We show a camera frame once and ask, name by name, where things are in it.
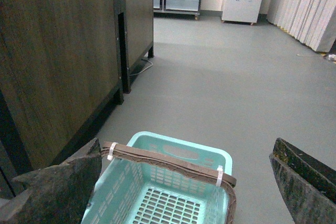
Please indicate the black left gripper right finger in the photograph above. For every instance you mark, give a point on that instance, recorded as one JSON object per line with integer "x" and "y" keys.
{"x": 307, "y": 185}

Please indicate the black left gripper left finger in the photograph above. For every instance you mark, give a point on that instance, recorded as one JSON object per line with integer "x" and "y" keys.
{"x": 58, "y": 193}

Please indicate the light blue plastic basket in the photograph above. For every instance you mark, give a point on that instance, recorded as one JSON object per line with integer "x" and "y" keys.
{"x": 129, "y": 192}

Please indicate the brown basket handle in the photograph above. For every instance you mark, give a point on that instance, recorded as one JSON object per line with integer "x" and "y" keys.
{"x": 200, "y": 173}

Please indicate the dark wooden display stand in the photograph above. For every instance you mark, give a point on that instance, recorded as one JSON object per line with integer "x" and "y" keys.
{"x": 63, "y": 62}

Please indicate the stacked white panels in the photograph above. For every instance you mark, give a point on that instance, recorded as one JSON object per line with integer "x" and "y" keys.
{"x": 311, "y": 22}

